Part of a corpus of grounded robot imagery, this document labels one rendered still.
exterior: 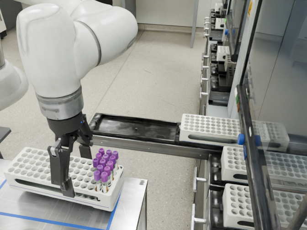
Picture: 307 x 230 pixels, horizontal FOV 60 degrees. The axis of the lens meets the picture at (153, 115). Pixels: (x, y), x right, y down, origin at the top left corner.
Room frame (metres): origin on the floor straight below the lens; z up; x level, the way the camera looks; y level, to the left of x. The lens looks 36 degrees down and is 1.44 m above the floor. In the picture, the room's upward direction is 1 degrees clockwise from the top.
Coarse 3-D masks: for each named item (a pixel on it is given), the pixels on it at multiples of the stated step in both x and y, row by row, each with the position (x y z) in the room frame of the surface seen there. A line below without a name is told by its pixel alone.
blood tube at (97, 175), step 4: (96, 172) 0.42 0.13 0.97; (96, 176) 0.41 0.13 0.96; (100, 176) 0.42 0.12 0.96; (96, 180) 0.41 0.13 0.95; (100, 180) 0.42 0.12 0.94; (96, 184) 0.41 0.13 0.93; (100, 184) 0.42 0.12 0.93; (96, 188) 0.41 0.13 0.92; (100, 188) 0.41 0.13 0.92; (100, 200) 0.41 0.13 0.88
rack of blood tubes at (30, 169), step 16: (16, 160) 0.50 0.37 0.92; (32, 160) 0.51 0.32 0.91; (48, 160) 0.51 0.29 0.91; (80, 160) 0.51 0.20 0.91; (16, 176) 0.45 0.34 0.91; (32, 176) 0.45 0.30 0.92; (48, 176) 0.45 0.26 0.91; (80, 176) 0.45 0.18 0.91; (32, 192) 0.45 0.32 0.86; (48, 192) 0.43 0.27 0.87; (80, 192) 0.41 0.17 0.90; (96, 192) 0.41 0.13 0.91; (112, 192) 0.41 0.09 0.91; (112, 208) 0.40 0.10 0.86
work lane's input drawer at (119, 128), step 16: (96, 128) 0.78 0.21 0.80; (112, 128) 0.79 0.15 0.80; (128, 128) 0.79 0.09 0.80; (144, 128) 0.79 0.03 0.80; (160, 128) 0.79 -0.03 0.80; (176, 128) 0.78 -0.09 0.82; (96, 144) 0.74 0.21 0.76; (112, 144) 0.73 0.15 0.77; (128, 144) 0.72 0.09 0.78; (144, 144) 0.71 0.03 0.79; (160, 144) 0.70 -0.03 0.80; (176, 144) 0.70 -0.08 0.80; (192, 144) 0.69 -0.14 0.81
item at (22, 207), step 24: (0, 168) 0.56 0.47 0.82; (0, 192) 0.47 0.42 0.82; (24, 192) 0.47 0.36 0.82; (144, 192) 0.48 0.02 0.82; (0, 216) 0.40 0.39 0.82; (24, 216) 0.40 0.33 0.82; (48, 216) 0.40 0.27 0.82; (72, 216) 0.40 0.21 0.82; (96, 216) 0.40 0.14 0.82; (120, 216) 0.40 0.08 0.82; (144, 216) 0.50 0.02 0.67
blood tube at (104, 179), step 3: (102, 174) 0.41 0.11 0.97; (105, 174) 0.42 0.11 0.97; (102, 177) 0.41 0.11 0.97; (105, 177) 0.41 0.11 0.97; (102, 180) 0.41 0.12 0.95; (105, 180) 0.41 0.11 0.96; (102, 183) 0.41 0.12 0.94; (105, 183) 0.41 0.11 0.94; (105, 186) 0.41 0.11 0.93; (105, 189) 0.41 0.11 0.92; (105, 192) 0.41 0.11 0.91
